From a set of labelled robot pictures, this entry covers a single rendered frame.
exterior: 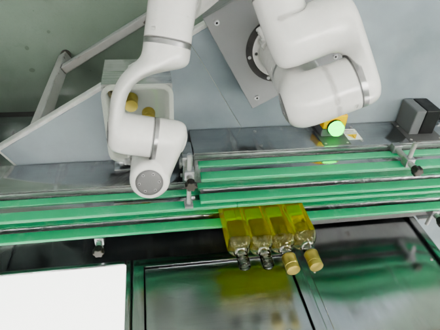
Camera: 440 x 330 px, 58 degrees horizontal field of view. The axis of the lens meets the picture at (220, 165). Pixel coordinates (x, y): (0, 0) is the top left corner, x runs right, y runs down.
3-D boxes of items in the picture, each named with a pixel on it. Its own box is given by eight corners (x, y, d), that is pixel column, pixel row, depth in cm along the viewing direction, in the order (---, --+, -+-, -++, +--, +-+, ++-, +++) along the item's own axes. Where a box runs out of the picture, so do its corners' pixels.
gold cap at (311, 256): (302, 258, 101) (308, 272, 98) (304, 249, 99) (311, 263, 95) (315, 257, 102) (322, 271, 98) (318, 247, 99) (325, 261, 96)
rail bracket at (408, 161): (385, 149, 116) (410, 177, 105) (393, 127, 112) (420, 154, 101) (398, 148, 117) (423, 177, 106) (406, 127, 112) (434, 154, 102)
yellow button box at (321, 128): (311, 124, 122) (320, 137, 116) (316, 101, 117) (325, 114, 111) (333, 122, 123) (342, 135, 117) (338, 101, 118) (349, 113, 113)
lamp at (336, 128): (325, 133, 115) (329, 139, 113) (329, 119, 113) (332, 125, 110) (340, 132, 116) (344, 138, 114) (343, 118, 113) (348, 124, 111)
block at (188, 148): (178, 168, 116) (180, 184, 110) (178, 141, 110) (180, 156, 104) (190, 167, 116) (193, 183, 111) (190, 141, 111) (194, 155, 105)
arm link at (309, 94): (262, 63, 79) (279, 98, 66) (327, 38, 77) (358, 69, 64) (275, 105, 84) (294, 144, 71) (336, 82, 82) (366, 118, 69)
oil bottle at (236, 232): (215, 203, 117) (229, 260, 100) (217, 188, 114) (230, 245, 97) (234, 202, 118) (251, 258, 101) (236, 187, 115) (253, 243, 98)
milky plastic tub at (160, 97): (111, 145, 114) (109, 163, 107) (101, 71, 101) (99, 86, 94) (172, 142, 117) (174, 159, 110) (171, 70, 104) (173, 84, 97)
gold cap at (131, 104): (123, 92, 104) (123, 100, 100) (137, 91, 104) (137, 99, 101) (124, 104, 106) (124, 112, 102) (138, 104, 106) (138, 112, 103)
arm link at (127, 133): (188, 48, 76) (173, 156, 79) (118, 35, 73) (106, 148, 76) (194, 43, 68) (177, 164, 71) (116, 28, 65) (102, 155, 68)
